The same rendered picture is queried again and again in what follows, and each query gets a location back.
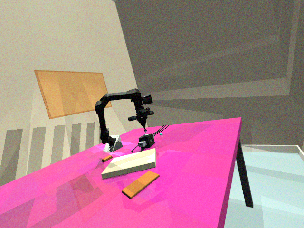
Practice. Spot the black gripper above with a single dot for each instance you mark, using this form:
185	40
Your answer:
142	120

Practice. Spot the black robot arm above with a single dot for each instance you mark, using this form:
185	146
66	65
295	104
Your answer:
132	94

